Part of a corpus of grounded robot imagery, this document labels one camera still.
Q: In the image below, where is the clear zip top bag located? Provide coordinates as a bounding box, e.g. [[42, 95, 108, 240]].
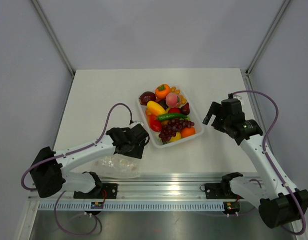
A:
[[90, 154, 142, 179]]

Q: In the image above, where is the left small circuit board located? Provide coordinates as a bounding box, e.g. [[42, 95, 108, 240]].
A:
[[91, 201, 104, 209]]

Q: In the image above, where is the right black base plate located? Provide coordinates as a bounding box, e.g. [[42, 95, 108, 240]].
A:
[[199, 183, 240, 200]]

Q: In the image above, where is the white plastic food tray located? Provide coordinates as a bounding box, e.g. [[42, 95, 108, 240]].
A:
[[136, 83, 204, 149]]

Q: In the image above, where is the aluminium frame post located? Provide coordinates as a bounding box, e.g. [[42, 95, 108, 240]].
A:
[[30, 0, 75, 78], [245, 0, 293, 77]]

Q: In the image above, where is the orange tangerine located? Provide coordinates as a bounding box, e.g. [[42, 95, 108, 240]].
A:
[[180, 126, 196, 138]]

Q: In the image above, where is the red orange bell pepper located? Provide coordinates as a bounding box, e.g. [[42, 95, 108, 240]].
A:
[[147, 114, 162, 132]]

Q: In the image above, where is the purple grape bunch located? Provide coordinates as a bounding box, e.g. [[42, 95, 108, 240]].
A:
[[158, 118, 195, 144]]

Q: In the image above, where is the dark purple plum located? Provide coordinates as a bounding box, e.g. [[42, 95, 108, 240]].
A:
[[157, 99, 168, 110]]

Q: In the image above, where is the dark red apple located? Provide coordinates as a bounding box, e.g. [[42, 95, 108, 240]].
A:
[[139, 91, 156, 106]]

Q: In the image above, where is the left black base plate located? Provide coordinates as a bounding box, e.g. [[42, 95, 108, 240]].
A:
[[73, 183, 118, 200]]

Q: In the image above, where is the dark red fig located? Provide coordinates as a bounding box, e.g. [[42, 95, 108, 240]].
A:
[[180, 102, 190, 116]]

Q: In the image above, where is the orange persimmon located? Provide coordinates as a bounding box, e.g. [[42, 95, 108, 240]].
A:
[[155, 84, 171, 99]]

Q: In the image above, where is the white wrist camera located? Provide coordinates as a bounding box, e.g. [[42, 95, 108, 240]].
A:
[[233, 94, 245, 105], [129, 120, 144, 128]]

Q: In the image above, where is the right aluminium frame post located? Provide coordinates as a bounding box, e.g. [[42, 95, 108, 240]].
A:
[[245, 0, 293, 77]]

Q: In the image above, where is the green chili pepper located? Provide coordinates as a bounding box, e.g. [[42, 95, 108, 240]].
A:
[[157, 113, 186, 122]]

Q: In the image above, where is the yellow orange bell pepper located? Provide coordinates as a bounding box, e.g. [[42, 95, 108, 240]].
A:
[[147, 101, 166, 116]]

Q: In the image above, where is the small circuit board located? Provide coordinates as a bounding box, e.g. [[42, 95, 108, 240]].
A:
[[91, 201, 104, 209], [224, 201, 240, 213]]

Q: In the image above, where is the right small circuit board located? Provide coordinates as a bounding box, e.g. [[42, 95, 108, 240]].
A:
[[224, 201, 240, 213]]

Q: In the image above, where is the pink peach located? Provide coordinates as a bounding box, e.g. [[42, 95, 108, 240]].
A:
[[165, 92, 181, 108]]

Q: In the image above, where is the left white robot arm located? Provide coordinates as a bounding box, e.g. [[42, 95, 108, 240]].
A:
[[29, 123, 149, 199]]

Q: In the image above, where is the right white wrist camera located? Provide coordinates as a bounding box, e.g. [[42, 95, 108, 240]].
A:
[[233, 94, 245, 105]]

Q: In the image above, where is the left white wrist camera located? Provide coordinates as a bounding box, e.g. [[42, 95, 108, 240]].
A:
[[129, 120, 144, 128]]

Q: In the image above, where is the aluminium mounting rail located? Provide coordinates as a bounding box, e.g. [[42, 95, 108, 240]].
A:
[[27, 172, 264, 201]]

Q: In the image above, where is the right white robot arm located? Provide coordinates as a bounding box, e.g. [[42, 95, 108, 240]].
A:
[[203, 98, 308, 229]]

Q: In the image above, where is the white slotted cable duct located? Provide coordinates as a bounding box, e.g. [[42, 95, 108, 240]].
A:
[[38, 201, 224, 212]]

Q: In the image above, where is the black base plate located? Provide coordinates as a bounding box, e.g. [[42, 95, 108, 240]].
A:
[[73, 183, 118, 200], [199, 183, 240, 200]]

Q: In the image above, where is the left aluminium frame post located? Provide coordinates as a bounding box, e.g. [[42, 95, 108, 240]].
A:
[[30, 0, 75, 78]]

